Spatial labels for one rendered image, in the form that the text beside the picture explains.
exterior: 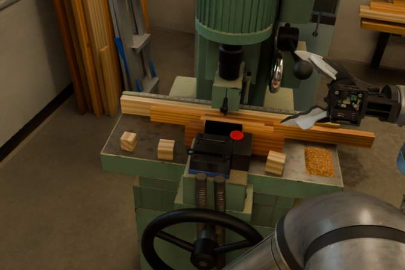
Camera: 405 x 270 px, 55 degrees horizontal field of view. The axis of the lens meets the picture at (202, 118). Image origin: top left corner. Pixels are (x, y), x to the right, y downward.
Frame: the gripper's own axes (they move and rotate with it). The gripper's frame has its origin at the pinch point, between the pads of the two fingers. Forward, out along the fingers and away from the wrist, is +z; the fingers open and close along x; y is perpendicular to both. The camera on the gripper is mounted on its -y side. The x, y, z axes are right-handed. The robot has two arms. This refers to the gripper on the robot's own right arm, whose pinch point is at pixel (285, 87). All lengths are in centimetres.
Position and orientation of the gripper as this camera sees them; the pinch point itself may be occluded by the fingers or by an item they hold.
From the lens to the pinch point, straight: 80.8
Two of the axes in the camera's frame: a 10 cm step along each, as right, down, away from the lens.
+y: -1.3, 3.8, -9.1
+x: -0.9, 9.1, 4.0
